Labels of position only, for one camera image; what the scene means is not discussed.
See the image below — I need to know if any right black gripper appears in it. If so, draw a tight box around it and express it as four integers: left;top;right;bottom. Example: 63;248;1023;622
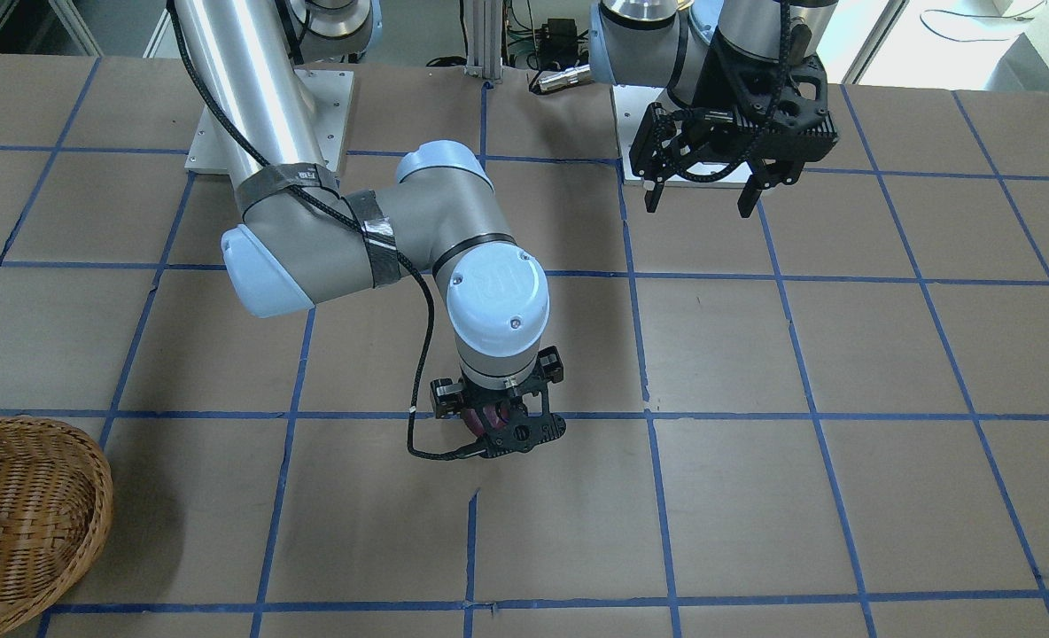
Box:
429;345;564;419

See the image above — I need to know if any brown wicker basket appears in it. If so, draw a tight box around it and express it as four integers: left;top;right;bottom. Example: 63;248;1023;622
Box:
0;416;114;635

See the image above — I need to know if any silver metal cylinder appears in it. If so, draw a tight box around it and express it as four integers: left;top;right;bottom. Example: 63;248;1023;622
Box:
529;64;594;95

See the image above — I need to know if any aluminium frame post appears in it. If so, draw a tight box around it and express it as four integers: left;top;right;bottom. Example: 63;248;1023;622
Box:
461;0;505;85

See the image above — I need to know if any dark red apple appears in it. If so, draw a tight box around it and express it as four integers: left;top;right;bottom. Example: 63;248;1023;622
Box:
461;402;512;437

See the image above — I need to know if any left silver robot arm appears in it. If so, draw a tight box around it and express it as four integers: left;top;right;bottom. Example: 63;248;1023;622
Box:
588;1;839;218

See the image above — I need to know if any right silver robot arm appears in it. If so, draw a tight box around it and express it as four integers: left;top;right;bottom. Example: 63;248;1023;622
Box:
167;1;564;413

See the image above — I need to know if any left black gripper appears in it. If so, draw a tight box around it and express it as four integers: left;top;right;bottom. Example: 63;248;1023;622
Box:
629;35;840;219

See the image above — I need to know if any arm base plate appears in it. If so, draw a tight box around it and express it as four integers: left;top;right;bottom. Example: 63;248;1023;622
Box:
611;84;765;189
184;69;355;180

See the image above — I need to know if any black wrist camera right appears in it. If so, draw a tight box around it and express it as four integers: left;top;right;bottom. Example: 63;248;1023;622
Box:
407;412;568;461

